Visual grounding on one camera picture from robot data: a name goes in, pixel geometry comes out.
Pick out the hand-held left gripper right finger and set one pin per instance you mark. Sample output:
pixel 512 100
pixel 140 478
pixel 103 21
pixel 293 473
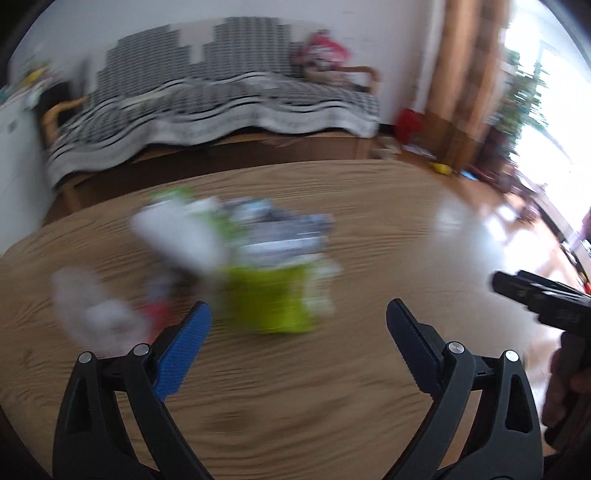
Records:
pixel 411 346

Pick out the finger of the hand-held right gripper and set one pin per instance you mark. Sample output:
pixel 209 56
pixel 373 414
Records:
pixel 510 286
pixel 549 284

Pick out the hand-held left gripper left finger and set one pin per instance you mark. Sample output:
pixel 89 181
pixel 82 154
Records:
pixel 182 355

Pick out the red wrapper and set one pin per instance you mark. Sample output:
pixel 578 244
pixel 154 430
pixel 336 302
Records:
pixel 159 304

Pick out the blue white wrapper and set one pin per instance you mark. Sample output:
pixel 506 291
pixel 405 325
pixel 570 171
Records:
pixel 281 230

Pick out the person's right hand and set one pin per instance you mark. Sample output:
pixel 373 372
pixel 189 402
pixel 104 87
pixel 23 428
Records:
pixel 561 392

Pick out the clear plastic bag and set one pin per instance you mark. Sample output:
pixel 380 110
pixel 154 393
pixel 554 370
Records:
pixel 99 314

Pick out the yellow floor toy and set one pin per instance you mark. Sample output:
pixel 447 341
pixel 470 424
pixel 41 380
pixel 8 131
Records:
pixel 442 169

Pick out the green white wrapper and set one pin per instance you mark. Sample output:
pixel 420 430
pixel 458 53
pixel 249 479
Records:
pixel 217 217

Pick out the papers on floor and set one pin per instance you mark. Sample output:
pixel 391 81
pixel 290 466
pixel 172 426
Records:
pixel 406 148

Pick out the green potted plant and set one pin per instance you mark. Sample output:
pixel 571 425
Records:
pixel 521 97

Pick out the red floor bag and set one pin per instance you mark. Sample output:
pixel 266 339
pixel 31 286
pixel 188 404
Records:
pixel 408 124

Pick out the bright window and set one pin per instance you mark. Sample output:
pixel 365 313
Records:
pixel 561 92

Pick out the brown curtain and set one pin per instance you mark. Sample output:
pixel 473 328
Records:
pixel 466 83

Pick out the white cabinet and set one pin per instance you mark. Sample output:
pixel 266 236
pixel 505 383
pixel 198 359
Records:
pixel 18 161

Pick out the black white striped blanket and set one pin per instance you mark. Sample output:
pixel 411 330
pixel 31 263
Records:
pixel 207 92

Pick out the pink red bag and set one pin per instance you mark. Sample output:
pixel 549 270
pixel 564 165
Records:
pixel 323 50

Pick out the yellow green toy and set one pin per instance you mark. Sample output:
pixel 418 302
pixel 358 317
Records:
pixel 36 74

